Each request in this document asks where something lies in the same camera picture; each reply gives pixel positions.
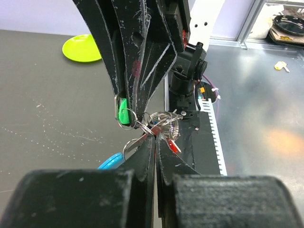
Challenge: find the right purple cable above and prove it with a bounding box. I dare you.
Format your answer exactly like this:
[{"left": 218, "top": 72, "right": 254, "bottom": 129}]
[{"left": 201, "top": 74, "right": 221, "bottom": 100}]

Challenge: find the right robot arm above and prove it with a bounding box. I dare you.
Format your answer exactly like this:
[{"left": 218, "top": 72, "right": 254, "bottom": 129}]
[{"left": 74, "top": 0, "right": 207, "bottom": 128}]

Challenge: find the lime green plate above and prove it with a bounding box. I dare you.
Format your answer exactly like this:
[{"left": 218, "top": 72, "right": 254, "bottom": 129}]
[{"left": 62, "top": 34, "right": 102, "bottom": 63}]

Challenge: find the white cable duct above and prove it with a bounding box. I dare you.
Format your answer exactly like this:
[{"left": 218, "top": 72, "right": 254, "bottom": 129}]
[{"left": 199, "top": 99, "right": 227, "bottom": 176}]

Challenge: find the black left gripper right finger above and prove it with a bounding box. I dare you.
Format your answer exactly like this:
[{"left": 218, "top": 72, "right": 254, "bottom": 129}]
[{"left": 155, "top": 134, "right": 304, "bottom": 228}]

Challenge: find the blue handled metal keyring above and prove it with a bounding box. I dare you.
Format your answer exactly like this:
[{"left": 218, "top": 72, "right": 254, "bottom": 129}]
[{"left": 98, "top": 110, "right": 183, "bottom": 170}]

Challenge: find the green key tag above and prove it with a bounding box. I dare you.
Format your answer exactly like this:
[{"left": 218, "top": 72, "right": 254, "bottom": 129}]
[{"left": 118, "top": 98, "right": 130, "bottom": 125}]

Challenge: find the red key tag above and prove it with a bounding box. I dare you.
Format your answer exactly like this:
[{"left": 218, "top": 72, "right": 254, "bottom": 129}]
[{"left": 167, "top": 138, "right": 181, "bottom": 154}]

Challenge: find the yellow key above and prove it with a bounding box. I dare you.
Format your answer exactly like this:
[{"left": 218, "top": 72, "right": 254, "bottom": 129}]
[{"left": 274, "top": 61, "right": 290, "bottom": 73}]

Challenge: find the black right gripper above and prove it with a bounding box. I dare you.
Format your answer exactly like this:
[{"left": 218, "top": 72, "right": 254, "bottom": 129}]
[{"left": 74, "top": 0, "right": 191, "bottom": 128}]

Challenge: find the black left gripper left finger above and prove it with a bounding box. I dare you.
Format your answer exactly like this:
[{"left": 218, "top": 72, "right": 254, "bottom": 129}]
[{"left": 0, "top": 136, "right": 155, "bottom": 228}]

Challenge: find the black dish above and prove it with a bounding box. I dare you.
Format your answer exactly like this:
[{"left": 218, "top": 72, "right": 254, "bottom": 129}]
[{"left": 273, "top": 15, "right": 304, "bottom": 36}]

